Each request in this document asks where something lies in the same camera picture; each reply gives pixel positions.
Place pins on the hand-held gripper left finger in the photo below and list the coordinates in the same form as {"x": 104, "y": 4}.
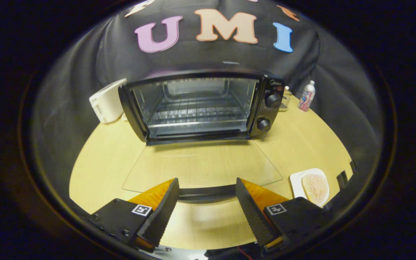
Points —
{"x": 163, "y": 213}

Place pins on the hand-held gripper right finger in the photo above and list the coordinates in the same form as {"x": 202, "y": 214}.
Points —
{"x": 253, "y": 213}

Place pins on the sugar-coated cream bun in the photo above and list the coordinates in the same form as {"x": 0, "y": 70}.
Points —
{"x": 315, "y": 188}

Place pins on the black toaster oven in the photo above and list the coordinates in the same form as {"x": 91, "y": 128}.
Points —
{"x": 271, "y": 108}

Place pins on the white bread toaster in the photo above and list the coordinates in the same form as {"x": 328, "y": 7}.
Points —
{"x": 107, "y": 103}

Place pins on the white square plate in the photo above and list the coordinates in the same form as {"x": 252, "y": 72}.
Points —
{"x": 296, "y": 182}

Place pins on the white pink bottle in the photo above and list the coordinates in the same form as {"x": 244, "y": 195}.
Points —
{"x": 306, "y": 97}

